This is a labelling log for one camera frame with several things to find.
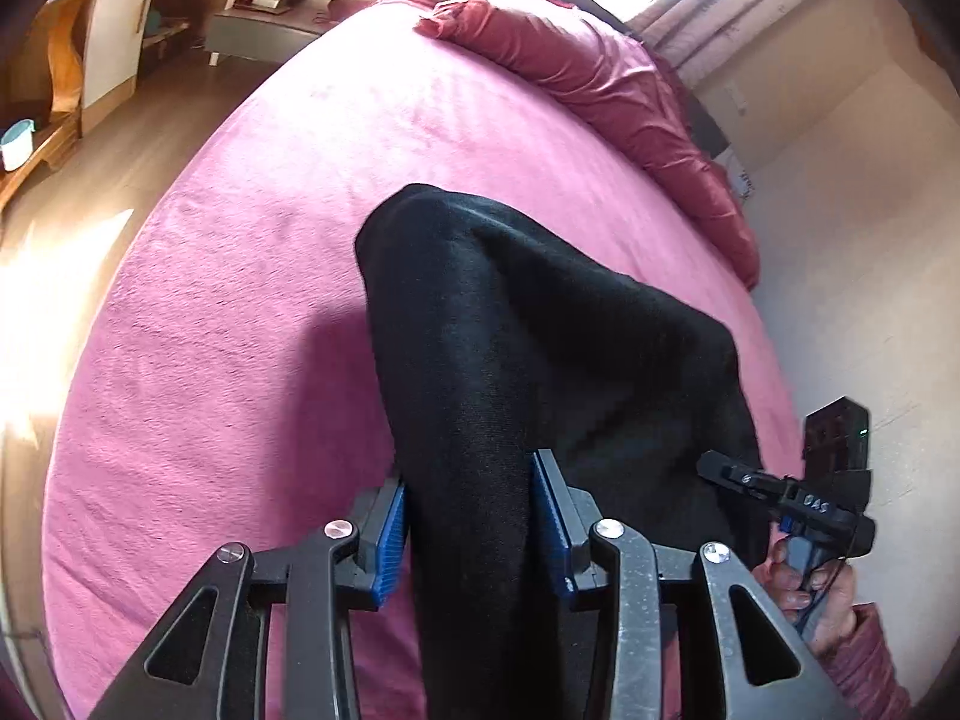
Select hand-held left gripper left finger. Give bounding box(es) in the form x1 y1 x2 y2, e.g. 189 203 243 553
88 480 410 720

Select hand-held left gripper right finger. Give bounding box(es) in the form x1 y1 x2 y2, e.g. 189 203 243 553
529 448 839 720

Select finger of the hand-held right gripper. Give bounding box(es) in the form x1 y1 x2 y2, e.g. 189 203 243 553
697 450 788 500

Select black pants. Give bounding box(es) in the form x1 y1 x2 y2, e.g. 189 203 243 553
355 184 770 720

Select person's right forearm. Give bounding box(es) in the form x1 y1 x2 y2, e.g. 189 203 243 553
814 600 912 720

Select person's right hand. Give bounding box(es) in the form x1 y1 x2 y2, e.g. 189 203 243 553
754 540 860 661

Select pink bed blanket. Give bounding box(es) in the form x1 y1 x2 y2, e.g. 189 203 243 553
41 0 807 720

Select dark headboard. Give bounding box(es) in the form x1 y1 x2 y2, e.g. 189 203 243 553
416 0 732 158

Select grey nightstand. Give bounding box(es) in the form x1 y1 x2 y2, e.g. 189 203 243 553
204 0 376 67

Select teal white cup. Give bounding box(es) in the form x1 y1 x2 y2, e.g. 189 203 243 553
0 118 37 172

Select white cabinet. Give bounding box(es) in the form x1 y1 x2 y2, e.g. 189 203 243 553
81 0 166 110

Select wooden desk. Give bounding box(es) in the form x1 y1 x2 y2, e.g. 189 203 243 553
0 0 102 211

